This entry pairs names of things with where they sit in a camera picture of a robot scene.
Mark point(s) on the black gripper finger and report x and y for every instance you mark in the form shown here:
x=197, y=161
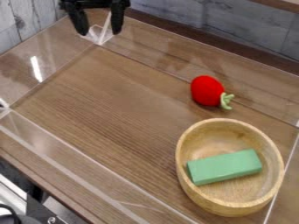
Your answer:
x=117, y=17
x=80, y=19

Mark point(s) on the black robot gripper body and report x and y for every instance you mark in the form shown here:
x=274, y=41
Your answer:
x=94, y=4

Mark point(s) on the red knitted strawberry toy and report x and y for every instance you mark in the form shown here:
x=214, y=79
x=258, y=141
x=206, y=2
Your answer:
x=209, y=92

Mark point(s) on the green rectangular block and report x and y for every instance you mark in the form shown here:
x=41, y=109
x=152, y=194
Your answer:
x=224, y=167

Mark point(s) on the wooden bowl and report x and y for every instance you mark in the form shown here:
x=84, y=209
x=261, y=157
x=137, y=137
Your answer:
x=241, y=196

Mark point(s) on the clear acrylic tray enclosure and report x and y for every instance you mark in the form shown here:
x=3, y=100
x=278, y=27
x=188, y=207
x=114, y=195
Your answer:
x=97, y=112

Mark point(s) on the black metal bracket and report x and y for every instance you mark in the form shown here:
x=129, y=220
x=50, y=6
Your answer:
x=38, y=211

